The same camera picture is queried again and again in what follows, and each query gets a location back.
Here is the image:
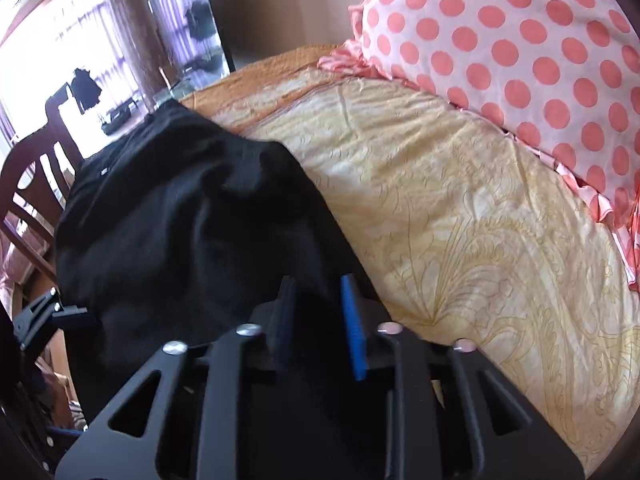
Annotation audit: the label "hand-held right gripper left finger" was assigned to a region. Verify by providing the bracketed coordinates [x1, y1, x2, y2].
[54, 276, 301, 480]

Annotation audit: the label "black flat screen television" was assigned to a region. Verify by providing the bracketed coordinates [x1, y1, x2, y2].
[148, 0, 237, 92]

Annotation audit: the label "dark hanging garment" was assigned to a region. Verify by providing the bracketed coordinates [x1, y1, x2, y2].
[69, 67, 104, 112]

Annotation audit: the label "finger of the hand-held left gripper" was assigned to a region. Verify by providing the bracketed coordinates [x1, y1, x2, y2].
[14, 287, 99, 352]

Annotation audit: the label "dark wooden chair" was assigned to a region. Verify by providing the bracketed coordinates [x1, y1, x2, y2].
[0, 85, 87, 311]

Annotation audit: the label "black pants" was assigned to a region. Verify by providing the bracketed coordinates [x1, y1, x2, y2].
[54, 99, 397, 443]

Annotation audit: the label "pink polka dot pillow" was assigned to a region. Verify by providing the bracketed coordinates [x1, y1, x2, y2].
[317, 0, 640, 292]

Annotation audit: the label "brown curtain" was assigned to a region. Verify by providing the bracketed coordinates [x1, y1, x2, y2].
[97, 0, 170, 107]

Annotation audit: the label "yellow patterned bed sheet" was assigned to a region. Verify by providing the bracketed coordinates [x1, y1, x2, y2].
[179, 44, 640, 480]

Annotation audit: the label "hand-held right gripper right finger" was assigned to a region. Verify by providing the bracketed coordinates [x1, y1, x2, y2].
[340, 274, 585, 480]

